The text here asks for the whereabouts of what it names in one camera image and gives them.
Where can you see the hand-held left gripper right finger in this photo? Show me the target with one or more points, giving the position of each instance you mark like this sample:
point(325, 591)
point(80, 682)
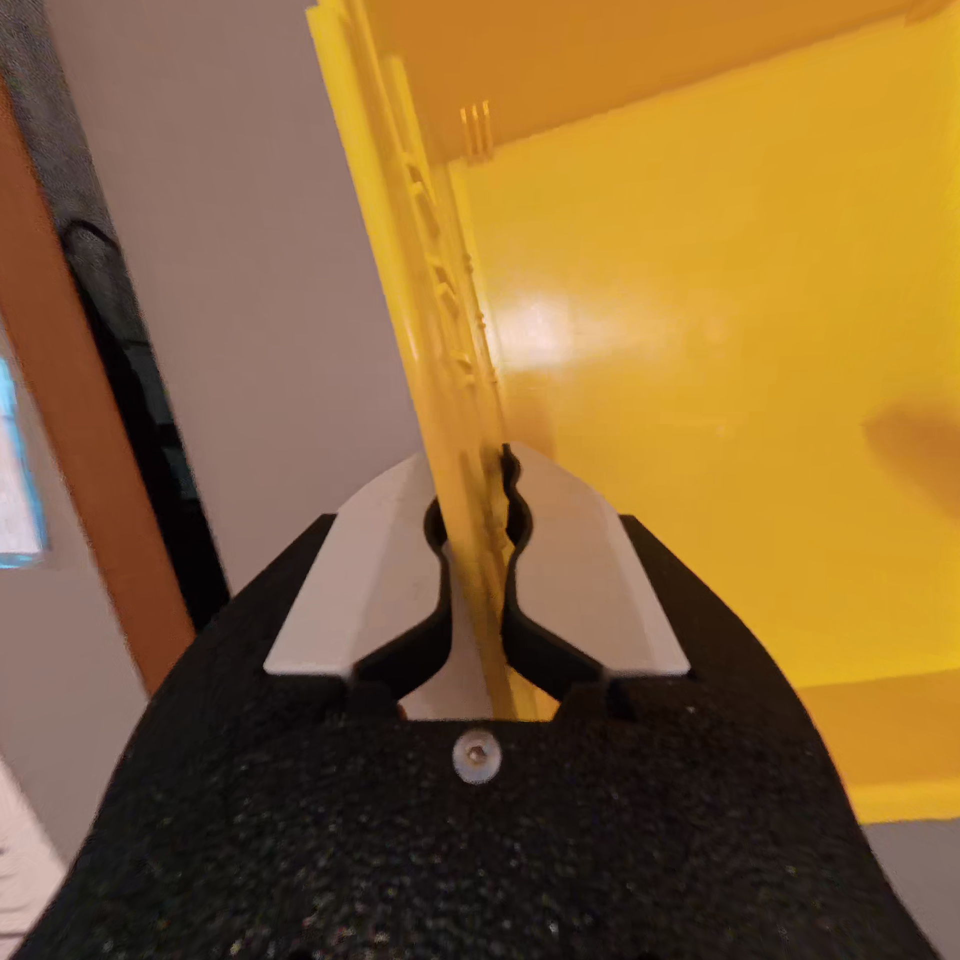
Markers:
point(592, 592)

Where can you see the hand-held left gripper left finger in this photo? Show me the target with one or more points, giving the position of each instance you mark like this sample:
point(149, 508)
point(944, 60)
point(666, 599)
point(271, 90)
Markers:
point(352, 585)

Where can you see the yellow plastic box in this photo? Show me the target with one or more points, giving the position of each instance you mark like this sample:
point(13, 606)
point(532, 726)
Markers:
point(675, 375)

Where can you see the black furniture part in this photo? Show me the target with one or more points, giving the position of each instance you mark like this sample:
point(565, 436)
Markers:
point(142, 420)

